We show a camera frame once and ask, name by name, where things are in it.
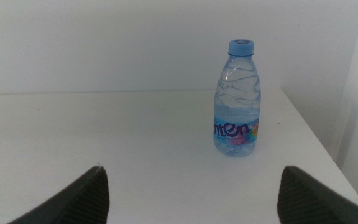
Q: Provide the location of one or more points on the clear water bottle blue cap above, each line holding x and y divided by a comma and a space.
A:
236, 102

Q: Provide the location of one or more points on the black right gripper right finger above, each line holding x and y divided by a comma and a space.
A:
306, 202

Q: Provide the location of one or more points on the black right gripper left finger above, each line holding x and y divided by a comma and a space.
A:
79, 202

